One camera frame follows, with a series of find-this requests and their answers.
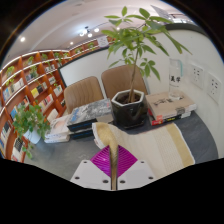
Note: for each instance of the white flat book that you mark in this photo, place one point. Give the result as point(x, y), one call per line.
point(56, 138)

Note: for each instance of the multi-bulb ceiling lamp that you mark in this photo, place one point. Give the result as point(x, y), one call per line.
point(89, 32)

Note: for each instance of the white standing sign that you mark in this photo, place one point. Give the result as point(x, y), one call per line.
point(161, 11)

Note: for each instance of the tall plant in black pot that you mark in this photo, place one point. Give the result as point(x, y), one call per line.
point(128, 111)

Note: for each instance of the red and black book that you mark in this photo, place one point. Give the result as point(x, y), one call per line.
point(158, 119)

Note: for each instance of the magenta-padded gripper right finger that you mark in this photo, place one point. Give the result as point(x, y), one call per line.
point(136, 173)

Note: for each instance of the white wall socket plate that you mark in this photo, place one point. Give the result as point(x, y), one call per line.
point(197, 76)
point(214, 88)

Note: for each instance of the leafy plant in white pot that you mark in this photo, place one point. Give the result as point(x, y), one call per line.
point(31, 135)

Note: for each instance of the tan upholstered chair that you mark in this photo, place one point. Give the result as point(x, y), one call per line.
point(120, 80)
point(83, 95)

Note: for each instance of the cream and yellow striped towel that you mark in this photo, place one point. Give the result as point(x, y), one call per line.
point(156, 146)

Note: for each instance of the beige book with calligraphy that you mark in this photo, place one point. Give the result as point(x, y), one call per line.
point(166, 105)

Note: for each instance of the clear drink bottle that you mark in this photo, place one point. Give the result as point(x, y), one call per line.
point(175, 80)

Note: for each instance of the dark blue thick book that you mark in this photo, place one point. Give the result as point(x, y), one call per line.
point(81, 134)

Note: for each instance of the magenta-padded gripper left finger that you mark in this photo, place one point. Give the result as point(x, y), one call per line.
point(90, 173)

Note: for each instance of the recessed ceiling lights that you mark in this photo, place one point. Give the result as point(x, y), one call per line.
point(22, 39)

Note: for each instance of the orange bookshelf unit with books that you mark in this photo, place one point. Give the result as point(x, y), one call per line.
point(30, 90)

